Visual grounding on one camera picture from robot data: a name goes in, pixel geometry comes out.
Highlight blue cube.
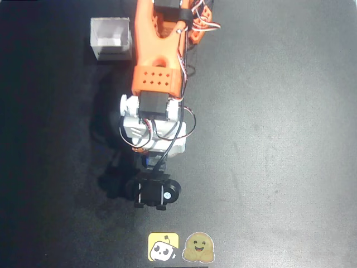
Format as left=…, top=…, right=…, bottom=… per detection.
left=142, top=155, right=157, bottom=168

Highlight yellow robot sticker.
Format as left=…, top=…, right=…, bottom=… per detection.
left=148, top=232, right=180, bottom=262

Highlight hugging face emoji sticker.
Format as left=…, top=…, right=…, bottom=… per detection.
left=182, top=232, right=215, bottom=263

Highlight white cardboard box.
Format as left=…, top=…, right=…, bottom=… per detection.
left=90, top=17, right=133, bottom=61

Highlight black camera cable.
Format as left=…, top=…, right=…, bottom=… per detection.
left=152, top=103, right=185, bottom=176

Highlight black gripper-mounted camera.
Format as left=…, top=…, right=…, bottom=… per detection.
left=125, top=164, right=182, bottom=212

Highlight white servo wire bundle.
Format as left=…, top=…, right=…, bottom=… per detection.
left=177, top=0, right=223, bottom=101

